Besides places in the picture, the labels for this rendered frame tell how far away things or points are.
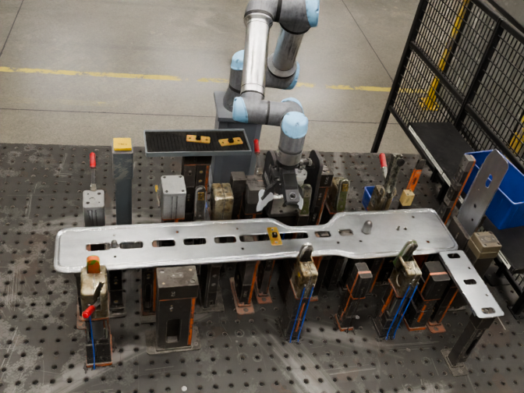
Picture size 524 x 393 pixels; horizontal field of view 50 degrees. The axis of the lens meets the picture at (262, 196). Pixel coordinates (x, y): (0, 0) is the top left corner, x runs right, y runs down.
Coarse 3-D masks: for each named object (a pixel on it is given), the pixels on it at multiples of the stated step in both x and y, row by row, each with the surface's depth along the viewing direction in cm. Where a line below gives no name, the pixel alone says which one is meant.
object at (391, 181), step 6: (396, 156) 204; (402, 156) 203; (390, 162) 205; (396, 162) 202; (402, 162) 201; (390, 168) 206; (396, 168) 207; (390, 174) 206; (396, 174) 207; (390, 180) 209; (396, 180) 208; (384, 186) 210
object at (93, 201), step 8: (88, 192) 188; (96, 192) 189; (88, 200) 185; (96, 200) 186; (88, 208) 183; (96, 208) 184; (88, 216) 186; (96, 216) 187; (104, 216) 191; (88, 224) 188; (96, 224) 189; (104, 224) 190; (96, 248) 197; (104, 248) 200
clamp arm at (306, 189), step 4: (304, 184) 201; (308, 184) 201; (304, 188) 201; (308, 188) 201; (304, 192) 201; (308, 192) 201; (304, 196) 202; (308, 196) 202; (304, 200) 203; (308, 200) 204; (304, 204) 204; (308, 204) 204; (304, 208) 205; (308, 208) 205; (300, 212) 205; (304, 212) 205; (308, 212) 206
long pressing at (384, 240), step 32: (160, 224) 190; (192, 224) 192; (224, 224) 195; (256, 224) 197; (352, 224) 204; (384, 224) 207; (416, 224) 209; (64, 256) 174; (128, 256) 178; (160, 256) 179; (192, 256) 181; (224, 256) 183; (256, 256) 186; (288, 256) 188; (320, 256) 191; (352, 256) 192; (384, 256) 195
